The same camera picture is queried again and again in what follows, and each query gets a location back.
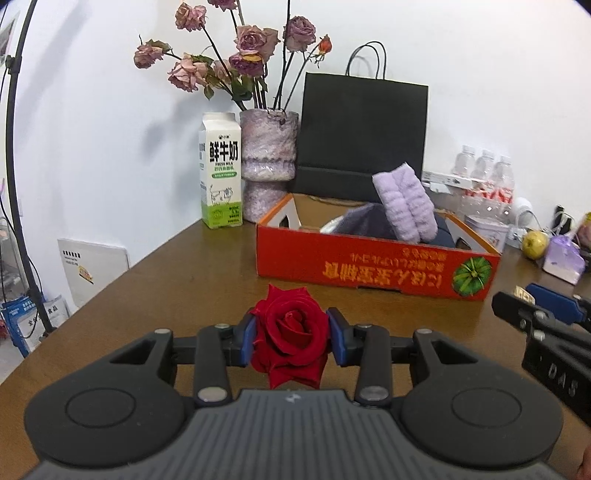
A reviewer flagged red rose flower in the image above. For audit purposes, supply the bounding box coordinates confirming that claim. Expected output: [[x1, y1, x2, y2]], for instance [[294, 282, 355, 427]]
[[250, 285, 331, 389]]

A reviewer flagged lilac fluffy towel roll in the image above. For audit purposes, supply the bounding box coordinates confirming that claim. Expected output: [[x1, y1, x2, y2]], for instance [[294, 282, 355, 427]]
[[372, 163, 438, 244]]

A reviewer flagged purple tissue pack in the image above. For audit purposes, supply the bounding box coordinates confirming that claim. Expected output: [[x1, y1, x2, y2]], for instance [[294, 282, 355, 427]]
[[542, 235, 585, 285]]

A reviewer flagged yellow green apple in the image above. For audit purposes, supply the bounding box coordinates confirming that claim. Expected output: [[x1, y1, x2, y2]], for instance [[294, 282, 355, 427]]
[[521, 230, 550, 261]]

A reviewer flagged colourful snack packet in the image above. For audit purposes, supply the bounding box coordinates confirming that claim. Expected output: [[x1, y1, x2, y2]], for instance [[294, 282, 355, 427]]
[[573, 212, 591, 251]]

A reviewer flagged white round device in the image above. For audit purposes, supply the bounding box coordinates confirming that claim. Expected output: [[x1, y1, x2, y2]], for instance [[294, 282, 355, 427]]
[[506, 197, 535, 249]]

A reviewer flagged white square tin box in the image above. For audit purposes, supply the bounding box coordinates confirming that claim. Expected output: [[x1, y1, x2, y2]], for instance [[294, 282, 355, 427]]
[[465, 215, 509, 253]]

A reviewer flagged orange cardboard box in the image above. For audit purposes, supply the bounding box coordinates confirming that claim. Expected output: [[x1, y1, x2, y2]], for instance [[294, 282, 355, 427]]
[[256, 194, 501, 301]]

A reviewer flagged dark navy case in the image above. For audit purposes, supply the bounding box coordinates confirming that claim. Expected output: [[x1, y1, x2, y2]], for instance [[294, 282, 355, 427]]
[[430, 213, 455, 249]]

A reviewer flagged water bottle right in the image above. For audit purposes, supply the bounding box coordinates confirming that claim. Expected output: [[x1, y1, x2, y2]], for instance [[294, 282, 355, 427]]
[[490, 156, 515, 220]]

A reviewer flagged water bottle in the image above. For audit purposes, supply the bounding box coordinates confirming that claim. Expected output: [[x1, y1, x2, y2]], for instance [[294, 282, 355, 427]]
[[452, 145, 476, 178], [469, 150, 495, 201], [490, 156, 515, 220]]

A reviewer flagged clear jar with oats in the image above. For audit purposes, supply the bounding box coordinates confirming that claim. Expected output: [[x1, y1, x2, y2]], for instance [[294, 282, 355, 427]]
[[426, 184, 464, 215]]

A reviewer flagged water bottle middle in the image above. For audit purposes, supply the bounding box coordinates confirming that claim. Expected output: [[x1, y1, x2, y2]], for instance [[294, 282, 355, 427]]
[[469, 150, 495, 201]]

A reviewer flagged water bottle left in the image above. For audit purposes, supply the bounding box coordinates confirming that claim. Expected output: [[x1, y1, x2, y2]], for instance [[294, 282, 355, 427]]
[[452, 145, 476, 178]]

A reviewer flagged flat white carton box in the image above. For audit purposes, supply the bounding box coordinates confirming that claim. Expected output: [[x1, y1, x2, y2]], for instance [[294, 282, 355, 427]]
[[422, 170, 474, 190]]

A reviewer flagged blue white box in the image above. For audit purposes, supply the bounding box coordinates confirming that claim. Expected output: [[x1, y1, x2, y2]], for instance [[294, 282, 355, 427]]
[[1, 296, 69, 358]]

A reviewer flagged white green milk carton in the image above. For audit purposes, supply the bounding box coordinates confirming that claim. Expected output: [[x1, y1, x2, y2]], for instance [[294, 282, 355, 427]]
[[198, 112, 242, 229]]

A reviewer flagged pink textured vase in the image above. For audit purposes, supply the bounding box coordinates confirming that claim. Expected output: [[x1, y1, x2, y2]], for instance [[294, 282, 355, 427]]
[[240, 109, 300, 223]]

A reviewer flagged black paper bag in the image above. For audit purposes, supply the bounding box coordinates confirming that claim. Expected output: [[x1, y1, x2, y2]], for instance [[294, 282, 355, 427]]
[[290, 41, 430, 203]]

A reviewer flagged dried rose bouquet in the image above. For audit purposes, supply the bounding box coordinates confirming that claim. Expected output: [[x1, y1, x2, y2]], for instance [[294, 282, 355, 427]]
[[133, 1, 332, 111]]

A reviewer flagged black light stand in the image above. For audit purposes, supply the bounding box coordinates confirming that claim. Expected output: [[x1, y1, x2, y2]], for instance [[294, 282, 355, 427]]
[[0, 0, 56, 335]]

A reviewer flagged purple drawstring pouch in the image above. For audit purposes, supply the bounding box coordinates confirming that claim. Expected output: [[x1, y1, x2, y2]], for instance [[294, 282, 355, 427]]
[[332, 203, 398, 240]]

